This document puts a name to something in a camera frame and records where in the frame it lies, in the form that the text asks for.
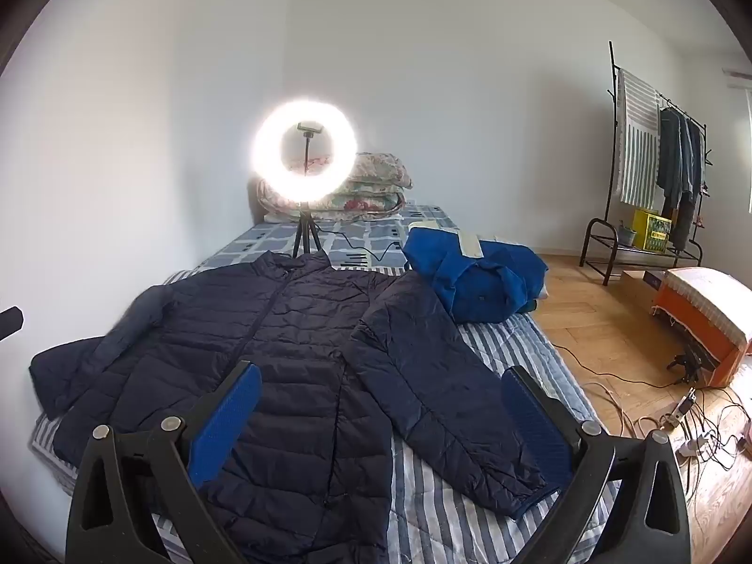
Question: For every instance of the folded floral quilt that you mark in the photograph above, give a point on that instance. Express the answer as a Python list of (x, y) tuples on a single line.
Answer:
[(364, 205)]

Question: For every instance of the blue folded jacket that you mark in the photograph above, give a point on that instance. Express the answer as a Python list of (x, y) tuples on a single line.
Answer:
[(470, 288)]

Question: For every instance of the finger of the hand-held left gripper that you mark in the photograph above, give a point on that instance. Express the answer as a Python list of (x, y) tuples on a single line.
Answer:
[(10, 320)]

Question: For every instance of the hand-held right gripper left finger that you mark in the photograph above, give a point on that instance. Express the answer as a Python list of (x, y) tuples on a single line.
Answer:
[(226, 417)]

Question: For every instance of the bed with striped sheet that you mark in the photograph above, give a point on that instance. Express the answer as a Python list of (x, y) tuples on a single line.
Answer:
[(435, 517)]

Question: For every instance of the orange storage box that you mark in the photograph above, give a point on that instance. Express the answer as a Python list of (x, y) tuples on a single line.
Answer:
[(693, 329)]

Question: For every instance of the white power strip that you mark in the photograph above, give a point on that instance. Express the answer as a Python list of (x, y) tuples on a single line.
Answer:
[(694, 445)]

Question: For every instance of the floral pillow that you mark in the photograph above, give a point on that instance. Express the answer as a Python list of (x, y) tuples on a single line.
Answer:
[(382, 173)]

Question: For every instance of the black phone holder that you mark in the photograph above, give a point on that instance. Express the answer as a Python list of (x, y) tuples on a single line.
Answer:
[(309, 128)]

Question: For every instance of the striped hanging towel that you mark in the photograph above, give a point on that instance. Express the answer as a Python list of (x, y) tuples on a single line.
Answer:
[(637, 153)]

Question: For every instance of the black metal clothes rack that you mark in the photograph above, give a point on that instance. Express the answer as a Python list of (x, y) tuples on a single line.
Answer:
[(611, 129)]

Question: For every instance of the hanging dark garment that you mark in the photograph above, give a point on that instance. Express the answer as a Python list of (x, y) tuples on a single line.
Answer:
[(693, 188)]

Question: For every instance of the navy puffer jacket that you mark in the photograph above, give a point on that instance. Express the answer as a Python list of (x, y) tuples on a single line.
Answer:
[(294, 335)]

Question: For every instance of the white lace cover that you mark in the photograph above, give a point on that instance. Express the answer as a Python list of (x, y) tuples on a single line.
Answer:
[(717, 299)]

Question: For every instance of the pale folded cloth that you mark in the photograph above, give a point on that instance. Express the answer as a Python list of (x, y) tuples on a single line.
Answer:
[(470, 244)]

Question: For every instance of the small black device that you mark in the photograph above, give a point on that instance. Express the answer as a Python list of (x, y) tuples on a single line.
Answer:
[(690, 364)]

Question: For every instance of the small potted plant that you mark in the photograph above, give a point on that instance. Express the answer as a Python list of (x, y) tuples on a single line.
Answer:
[(626, 235)]

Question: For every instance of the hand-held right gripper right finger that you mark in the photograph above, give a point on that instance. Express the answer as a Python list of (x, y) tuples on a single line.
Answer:
[(537, 423)]

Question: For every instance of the yellow green box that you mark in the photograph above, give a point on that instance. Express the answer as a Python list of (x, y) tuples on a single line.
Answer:
[(652, 232)]

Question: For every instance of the hanging blue denim shirt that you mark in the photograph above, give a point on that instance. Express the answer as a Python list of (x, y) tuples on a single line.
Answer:
[(670, 158)]

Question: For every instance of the cardboard box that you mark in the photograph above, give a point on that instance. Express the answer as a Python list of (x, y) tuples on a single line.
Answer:
[(643, 288)]

